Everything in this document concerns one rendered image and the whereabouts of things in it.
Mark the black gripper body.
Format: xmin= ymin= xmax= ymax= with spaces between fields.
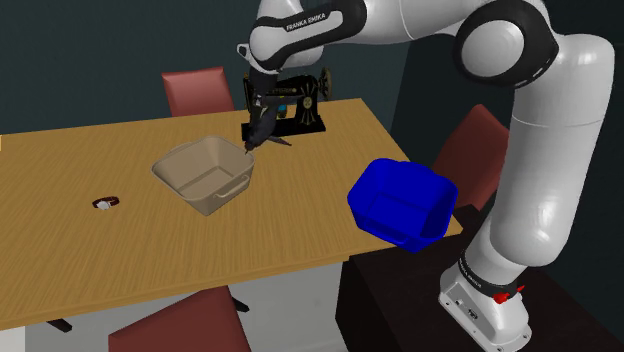
xmin=247 ymin=66 xmax=280 ymax=118

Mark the brown wristwatch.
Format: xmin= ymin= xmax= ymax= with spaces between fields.
xmin=91 ymin=195 xmax=121 ymax=211

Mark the blue plastic basin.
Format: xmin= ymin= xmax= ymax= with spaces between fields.
xmin=346 ymin=157 xmax=460 ymax=255

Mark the beige plastic basin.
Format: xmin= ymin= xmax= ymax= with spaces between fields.
xmin=150 ymin=135 xmax=257 ymax=217

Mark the wooden table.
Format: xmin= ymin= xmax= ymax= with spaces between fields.
xmin=0 ymin=97 xmax=464 ymax=334

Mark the black sewing machine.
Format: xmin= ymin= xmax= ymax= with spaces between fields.
xmin=241 ymin=67 xmax=333 ymax=141

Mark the red chair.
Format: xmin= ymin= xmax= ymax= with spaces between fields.
xmin=107 ymin=285 xmax=253 ymax=352
xmin=161 ymin=66 xmax=236 ymax=119
xmin=431 ymin=103 xmax=511 ymax=212

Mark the dark robot stand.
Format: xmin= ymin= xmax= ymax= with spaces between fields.
xmin=335 ymin=203 xmax=624 ymax=352

